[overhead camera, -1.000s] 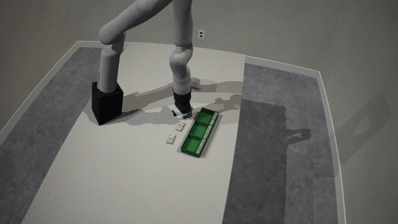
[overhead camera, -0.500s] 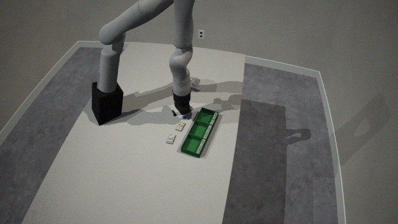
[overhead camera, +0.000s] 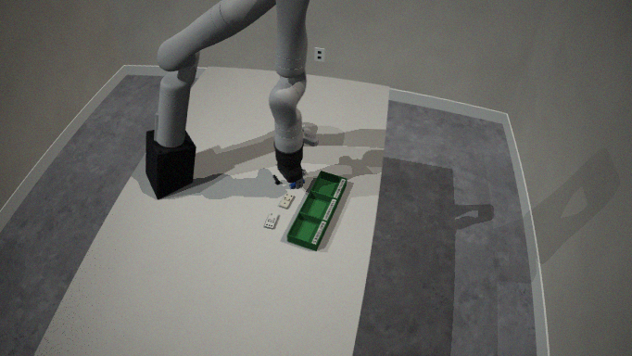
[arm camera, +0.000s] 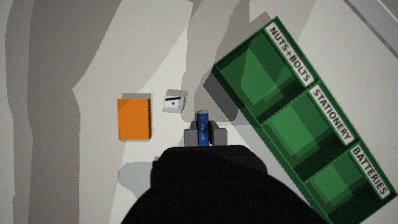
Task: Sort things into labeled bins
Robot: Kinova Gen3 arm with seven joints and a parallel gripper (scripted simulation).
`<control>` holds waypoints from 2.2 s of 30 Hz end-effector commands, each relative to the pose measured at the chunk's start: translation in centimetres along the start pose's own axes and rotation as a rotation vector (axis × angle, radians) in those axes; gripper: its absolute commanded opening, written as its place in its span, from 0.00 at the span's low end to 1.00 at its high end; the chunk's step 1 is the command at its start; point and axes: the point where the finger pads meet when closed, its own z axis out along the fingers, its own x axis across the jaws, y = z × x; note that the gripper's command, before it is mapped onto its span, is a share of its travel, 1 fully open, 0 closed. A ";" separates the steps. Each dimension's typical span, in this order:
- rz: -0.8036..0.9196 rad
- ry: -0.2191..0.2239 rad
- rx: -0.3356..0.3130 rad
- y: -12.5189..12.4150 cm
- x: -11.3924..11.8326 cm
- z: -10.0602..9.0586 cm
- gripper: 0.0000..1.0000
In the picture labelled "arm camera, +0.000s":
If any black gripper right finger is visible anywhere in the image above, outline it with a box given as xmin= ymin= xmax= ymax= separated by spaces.
xmin=208 ymin=120 xmax=228 ymax=146

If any green rack of labelled bins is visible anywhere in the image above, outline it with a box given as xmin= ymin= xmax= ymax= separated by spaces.
xmin=211 ymin=16 xmax=398 ymax=224

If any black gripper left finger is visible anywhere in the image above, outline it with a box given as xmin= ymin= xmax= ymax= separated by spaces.
xmin=184 ymin=121 xmax=199 ymax=147

